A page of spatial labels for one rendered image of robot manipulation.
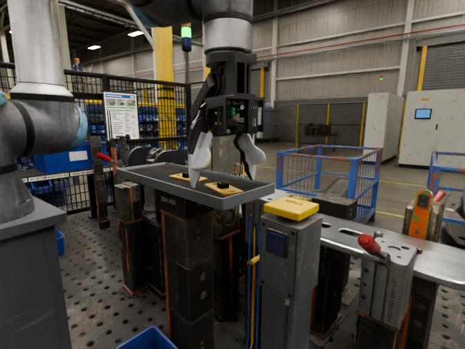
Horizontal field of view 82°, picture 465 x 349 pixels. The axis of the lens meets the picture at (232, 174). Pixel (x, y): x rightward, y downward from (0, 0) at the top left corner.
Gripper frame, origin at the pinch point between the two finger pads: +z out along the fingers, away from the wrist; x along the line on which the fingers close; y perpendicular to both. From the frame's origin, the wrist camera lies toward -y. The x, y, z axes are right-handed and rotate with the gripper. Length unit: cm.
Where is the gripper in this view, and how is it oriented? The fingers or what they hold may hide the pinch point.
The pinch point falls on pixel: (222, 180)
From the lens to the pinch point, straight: 47.3
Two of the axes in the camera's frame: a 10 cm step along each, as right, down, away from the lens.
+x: 8.6, -1.0, 4.9
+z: 0.0, 9.8, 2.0
